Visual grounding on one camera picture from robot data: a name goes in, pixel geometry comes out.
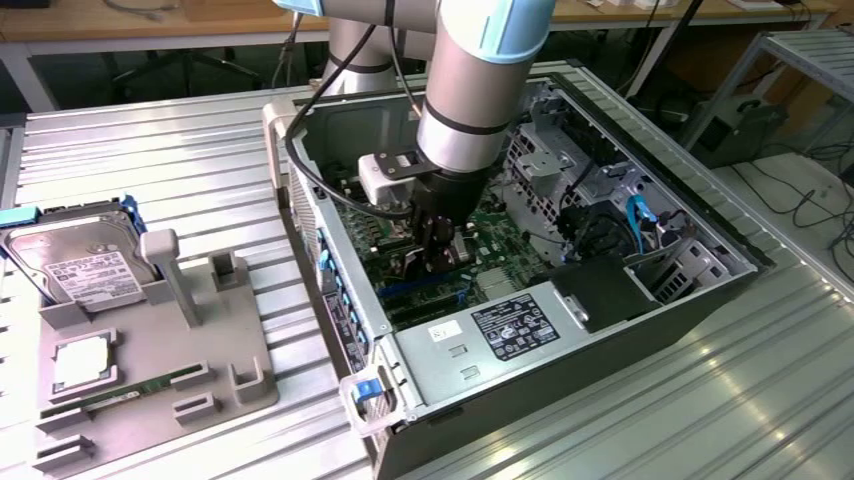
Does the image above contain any black box on floor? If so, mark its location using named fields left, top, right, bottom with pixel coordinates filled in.
left=691, top=98, right=789, bottom=170

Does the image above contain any green RAM stick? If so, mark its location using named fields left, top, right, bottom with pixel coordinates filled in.
left=37, top=366, right=202, bottom=420

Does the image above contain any silver power supply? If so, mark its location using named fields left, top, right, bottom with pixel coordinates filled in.
left=390, top=281, right=593, bottom=410

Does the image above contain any black floor cable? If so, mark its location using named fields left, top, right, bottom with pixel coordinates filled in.
left=729, top=142, right=854, bottom=251

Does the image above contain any green motherboard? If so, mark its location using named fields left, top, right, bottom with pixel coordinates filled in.
left=330, top=167, right=569, bottom=332

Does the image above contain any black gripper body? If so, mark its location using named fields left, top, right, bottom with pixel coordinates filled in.
left=408, top=168, right=489, bottom=236

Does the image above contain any silver hard disk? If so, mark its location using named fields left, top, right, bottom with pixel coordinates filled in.
left=1, top=208, right=160, bottom=315

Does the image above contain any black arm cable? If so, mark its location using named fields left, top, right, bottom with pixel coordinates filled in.
left=284, top=0, right=418, bottom=219

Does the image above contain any hard disk drive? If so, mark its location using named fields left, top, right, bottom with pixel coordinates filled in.
left=0, top=194, right=150, bottom=304

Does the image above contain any wooden desk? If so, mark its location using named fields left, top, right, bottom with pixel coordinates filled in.
left=0, top=0, right=836, bottom=114

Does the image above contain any silver disk bay cage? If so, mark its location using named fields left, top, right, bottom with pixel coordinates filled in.
left=503, top=117, right=605, bottom=196

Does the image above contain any black wire bundle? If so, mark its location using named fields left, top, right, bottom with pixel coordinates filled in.
left=557, top=199, right=632, bottom=264

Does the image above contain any grey metal shelf frame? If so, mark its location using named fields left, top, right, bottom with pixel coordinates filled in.
left=677, top=28, right=854, bottom=169

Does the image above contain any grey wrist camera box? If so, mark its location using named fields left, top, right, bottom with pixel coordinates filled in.
left=356, top=151, right=429, bottom=207

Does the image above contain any silver CPU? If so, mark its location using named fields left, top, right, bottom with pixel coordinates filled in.
left=50, top=341, right=113, bottom=390

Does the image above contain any grey parts rack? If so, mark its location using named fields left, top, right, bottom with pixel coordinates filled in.
left=27, top=227, right=281, bottom=475

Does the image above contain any open black PC case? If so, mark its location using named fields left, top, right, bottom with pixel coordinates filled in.
left=260, top=72, right=769, bottom=480

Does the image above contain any blue data wire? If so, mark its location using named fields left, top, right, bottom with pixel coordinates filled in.
left=624, top=192, right=660, bottom=255

